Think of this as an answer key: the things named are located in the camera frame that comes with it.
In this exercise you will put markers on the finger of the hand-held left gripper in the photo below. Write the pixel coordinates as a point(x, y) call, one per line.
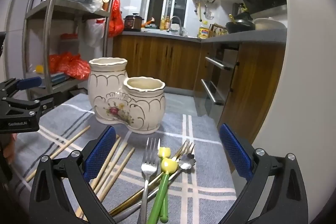
point(30, 83)
point(31, 106)

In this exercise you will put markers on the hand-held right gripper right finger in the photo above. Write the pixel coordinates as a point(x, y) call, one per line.
point(235, 150)

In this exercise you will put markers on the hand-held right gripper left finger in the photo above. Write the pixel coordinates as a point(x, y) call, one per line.
point(101, 153)

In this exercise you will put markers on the silver fork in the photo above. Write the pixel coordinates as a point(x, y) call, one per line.
point(149, 169)

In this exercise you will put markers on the cream floral ceramic utensil holder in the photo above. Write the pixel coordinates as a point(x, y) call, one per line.
point(147, 108)

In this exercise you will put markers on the person's left hand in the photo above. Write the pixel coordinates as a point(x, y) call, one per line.
point(10, 146)

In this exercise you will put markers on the yellow bottle cap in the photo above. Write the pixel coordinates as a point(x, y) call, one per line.
point(39, 69)

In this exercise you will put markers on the crumpled red plastic bag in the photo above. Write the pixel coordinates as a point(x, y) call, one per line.
point(73, 65)

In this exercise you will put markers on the silver flower-shaped spoon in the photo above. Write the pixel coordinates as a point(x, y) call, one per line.
point(187, 162)

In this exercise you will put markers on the grey plaid tablecloth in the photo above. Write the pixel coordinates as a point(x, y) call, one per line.
point(199, 187)

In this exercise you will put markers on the gold fork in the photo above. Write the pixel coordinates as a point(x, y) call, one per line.
point(183, 150)

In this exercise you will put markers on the large red-lidded plastic jar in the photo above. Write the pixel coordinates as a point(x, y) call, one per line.
point(69, 45)

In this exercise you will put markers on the stainless built-in drawer appliance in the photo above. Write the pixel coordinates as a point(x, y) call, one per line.
point(223, 77)

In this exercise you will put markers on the metal shelf rack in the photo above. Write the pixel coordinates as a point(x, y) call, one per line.
point(52, 7)

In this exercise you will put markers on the hanging white plastic bag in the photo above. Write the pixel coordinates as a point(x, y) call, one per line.
point(94, 32)

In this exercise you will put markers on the hanging red plastic bag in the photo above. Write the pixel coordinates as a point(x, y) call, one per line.
point(115, 19)

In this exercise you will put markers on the wooden base cabinets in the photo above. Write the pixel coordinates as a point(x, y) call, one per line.
point(157, 61)

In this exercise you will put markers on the grey kitchen countertop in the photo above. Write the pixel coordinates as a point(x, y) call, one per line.
point(249, 36)

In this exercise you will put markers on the dark rice cooker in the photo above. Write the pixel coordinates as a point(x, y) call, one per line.
point(132, 23)

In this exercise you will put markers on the wooden bottle rack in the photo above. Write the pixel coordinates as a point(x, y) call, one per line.
point(218, 31)

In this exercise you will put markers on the yellow cooking oil bottle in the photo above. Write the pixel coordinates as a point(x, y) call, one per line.
point(203, 33)

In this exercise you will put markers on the black wok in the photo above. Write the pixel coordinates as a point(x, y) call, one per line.
point(239, 27)

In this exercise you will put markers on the white ceramic pot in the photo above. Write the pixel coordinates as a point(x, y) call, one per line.
point(267, 24)

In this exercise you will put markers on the steel kitchen faucet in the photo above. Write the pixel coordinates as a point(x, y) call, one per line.
point(180, 28)

